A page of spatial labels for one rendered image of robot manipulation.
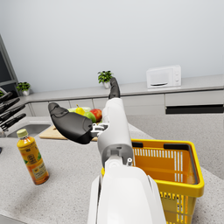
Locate yellow pear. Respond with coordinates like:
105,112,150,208
74,104,87,116

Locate potted plant white pot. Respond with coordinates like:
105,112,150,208
97,69,114,89
16,81,32,97

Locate lemon tea bottle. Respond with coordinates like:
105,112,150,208
16,128,50,186

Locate yellow slatted basket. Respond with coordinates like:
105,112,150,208
101,138,205,224

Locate pale green vegetable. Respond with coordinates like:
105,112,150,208
67,106,93,114

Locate wooden cutting board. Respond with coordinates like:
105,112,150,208
38,123,99,143

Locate steel kitchen sink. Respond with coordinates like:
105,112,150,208
6,123,52,139

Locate red apple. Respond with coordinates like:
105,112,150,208
89,108,103,123

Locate grey kitchen counter cabinets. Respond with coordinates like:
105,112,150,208
17,73,224,117

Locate white microwave oven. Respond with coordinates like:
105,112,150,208
145,64,182,89

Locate green apple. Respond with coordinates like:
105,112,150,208
84,111,97,123

